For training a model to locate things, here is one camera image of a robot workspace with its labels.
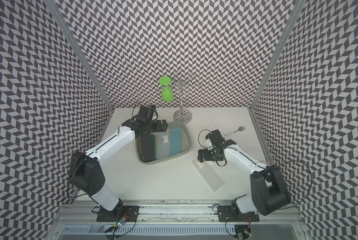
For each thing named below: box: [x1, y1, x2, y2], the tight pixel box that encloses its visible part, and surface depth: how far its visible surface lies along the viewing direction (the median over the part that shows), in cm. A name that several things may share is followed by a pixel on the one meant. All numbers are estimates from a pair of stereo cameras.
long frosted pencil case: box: [191, 159, 225, 193], surface depth 89 cm
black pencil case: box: [140, 133, 156, 163], surface depth 94 cm
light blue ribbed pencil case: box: [169, 128, 182, 157], surface depth 100 cm
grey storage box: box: [135, 121, 193, 165], surface depth 98 cm
